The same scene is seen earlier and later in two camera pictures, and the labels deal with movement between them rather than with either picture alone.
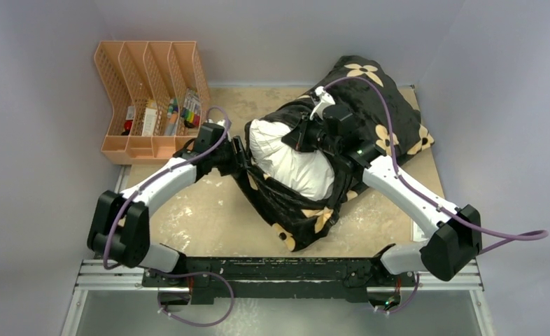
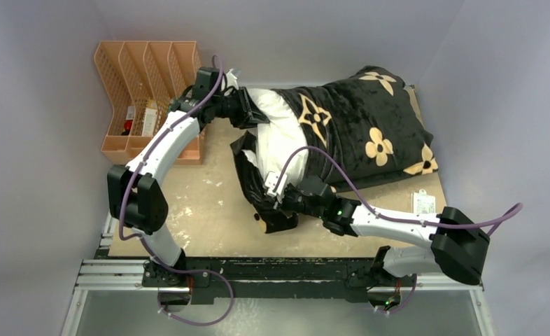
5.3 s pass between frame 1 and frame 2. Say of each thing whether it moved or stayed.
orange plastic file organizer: stayed
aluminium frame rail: stayed
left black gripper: moved
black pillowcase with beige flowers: moved
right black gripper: moved
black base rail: stayed
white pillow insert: moved
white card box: stayed
